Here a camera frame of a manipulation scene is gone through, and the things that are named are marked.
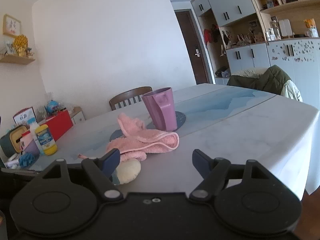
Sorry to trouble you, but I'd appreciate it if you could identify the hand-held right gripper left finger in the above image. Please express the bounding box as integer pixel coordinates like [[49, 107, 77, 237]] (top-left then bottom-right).
[[42, 148, 124, 201]]

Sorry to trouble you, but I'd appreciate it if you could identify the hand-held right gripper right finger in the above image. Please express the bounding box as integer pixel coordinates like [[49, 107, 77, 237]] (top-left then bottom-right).
[[189, 149, 276, 202]]

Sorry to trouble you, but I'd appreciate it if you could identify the pink fluffy towel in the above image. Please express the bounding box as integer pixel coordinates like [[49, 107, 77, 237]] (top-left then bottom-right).
[[78, 112, 180, 162]]

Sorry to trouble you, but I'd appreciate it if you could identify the purple plastic cup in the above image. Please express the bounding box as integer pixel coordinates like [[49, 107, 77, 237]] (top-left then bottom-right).
[[142, 87, 178, 132]]

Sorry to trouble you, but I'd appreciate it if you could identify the cream round sponge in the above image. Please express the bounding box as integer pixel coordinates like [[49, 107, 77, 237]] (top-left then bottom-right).
[[111, 159, 142, 185]]

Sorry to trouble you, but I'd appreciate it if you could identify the white and blue printed tablecloth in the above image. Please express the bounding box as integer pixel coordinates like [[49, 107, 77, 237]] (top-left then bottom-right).
[[32, 82, 320, 196]]

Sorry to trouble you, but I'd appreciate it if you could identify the red box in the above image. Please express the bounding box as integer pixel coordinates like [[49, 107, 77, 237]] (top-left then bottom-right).
[[46, 110, 74, 142]]

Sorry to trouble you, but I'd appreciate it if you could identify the dark wooden chair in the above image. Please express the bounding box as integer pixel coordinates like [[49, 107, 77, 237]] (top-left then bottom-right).
[[109, 86, 153, 111]]

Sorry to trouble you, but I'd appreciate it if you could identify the yellow mayonnaise jar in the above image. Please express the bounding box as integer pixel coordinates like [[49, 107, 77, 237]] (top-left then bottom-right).
[[34, 124, 58, 156]]

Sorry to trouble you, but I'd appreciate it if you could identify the blue globe ornament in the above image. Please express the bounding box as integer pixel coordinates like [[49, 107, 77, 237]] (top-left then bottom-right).
[[46, 100, 59, 116]]

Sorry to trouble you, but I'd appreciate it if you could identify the white plastic bottle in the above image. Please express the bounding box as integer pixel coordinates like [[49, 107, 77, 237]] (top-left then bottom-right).
[[26, 119, 45, 156]]

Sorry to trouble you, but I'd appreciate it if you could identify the blue bath pouf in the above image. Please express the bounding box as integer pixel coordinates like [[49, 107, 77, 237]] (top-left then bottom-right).
[[18, 152, 36, 168]]

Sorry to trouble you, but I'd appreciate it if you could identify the yellow tissue box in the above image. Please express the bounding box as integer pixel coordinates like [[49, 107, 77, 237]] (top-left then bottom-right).
[[9, 126, 32, 153]]

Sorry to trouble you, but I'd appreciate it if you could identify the red and white carton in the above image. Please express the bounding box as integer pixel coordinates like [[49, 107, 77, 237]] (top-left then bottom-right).
[[13, 107, 37, 126]]

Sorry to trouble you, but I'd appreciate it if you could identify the cream fluffy chair cover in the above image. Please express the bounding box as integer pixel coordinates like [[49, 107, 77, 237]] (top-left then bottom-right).
[[232, 67, 269, 78]]

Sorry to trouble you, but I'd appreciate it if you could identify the dark brown door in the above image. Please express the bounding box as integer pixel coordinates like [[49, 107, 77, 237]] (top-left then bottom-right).
[[174, 9, 211, 85]]

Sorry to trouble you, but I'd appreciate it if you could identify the golden tree ornament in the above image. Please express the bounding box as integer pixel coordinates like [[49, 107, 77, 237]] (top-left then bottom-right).
[[12, 34, 29, 57]]

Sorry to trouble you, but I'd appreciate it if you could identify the clear tall bottle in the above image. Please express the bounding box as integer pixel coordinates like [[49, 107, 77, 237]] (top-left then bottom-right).
[[271, 19, 282, 41]]

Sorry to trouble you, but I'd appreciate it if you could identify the orange and yellow packet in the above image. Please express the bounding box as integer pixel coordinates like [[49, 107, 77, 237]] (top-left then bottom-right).
[[303, 18, 319, 38]]

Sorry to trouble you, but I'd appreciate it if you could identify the wooden wall shelf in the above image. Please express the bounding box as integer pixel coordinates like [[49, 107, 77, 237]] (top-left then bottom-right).
[[0, 54, 36, 65]]

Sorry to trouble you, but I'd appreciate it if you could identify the grey and wood wall cabinet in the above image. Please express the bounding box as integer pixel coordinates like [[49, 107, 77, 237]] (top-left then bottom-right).
[[191, 0, 320, 86]]

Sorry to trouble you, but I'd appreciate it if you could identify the framed wall picture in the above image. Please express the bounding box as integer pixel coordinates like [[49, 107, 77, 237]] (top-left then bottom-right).
[[3, 14, 22, 39]]

